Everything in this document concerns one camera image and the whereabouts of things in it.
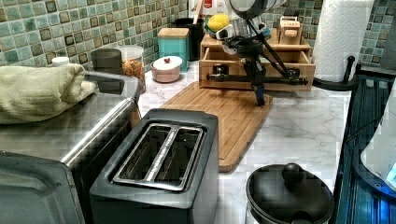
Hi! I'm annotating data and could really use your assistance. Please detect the clear jar with cereal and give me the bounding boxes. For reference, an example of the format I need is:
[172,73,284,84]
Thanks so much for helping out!
[117,45,146,93]

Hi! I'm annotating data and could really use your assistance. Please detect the wooden drawer with black handle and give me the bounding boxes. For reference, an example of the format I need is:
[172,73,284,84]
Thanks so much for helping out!
[199,48,316,91]

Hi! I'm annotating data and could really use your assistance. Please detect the paper towel roll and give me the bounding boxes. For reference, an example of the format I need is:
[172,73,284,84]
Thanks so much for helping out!
[312,0,375,82]

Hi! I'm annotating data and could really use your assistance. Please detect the yellow lemon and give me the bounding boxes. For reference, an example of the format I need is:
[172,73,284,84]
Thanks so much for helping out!
[207,13,229,32]

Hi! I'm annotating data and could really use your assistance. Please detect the small wooden box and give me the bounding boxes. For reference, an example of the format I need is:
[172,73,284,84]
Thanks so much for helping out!
[276,16,302,45]

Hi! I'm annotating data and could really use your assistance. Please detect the black pot with lid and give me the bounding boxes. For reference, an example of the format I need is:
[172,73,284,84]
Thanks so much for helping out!
[246,163,335,224]

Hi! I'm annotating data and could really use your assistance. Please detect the white bottle cap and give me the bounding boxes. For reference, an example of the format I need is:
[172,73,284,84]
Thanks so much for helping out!
[52,57,69,67]

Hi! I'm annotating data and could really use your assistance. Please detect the stainless steel toaster oven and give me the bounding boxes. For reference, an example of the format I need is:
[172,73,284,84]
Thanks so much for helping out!
[0,72,141,224]

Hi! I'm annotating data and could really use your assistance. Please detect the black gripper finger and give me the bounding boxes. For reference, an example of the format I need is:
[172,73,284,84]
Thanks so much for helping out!
[253,61,266,106]
[244,58,258,88]

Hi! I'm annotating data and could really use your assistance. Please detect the teal canister with wooden lid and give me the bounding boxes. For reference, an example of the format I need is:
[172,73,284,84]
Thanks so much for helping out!
[157,28,190,72]

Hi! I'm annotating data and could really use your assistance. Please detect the wooden utensil handle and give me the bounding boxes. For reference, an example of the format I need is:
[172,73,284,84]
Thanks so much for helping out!
[192,0,204,25]

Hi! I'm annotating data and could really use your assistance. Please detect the bamboo cutting board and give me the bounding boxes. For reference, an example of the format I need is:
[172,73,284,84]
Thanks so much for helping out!
[162,82,273,173]

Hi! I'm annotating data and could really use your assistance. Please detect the pink ceramic pot with lid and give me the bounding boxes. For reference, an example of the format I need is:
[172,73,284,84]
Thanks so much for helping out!
[150,56,183,83]

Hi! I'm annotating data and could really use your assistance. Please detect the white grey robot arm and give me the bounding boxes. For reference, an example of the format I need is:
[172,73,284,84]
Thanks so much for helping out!
[206,0,299,106]

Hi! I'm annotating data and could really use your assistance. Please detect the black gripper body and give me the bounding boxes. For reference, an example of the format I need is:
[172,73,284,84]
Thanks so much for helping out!
[222,35,266,60]

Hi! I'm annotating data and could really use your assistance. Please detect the black two-slot toaster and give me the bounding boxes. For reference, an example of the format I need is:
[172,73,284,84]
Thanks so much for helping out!
[90,108,219,224]

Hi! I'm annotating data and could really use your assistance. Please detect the dark grey cup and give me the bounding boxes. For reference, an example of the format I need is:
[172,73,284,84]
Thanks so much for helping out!
[91,49,122,75]

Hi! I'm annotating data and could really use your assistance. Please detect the black paper towel holder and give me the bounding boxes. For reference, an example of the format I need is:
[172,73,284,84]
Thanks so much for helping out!
[313,56,359,91]

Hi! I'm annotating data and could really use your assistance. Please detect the black utensil holder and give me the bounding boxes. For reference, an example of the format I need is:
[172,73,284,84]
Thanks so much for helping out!
[174,18,205,61]

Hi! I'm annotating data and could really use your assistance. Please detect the light green towel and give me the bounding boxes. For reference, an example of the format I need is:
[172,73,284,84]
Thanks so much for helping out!
[0,63,96,124]

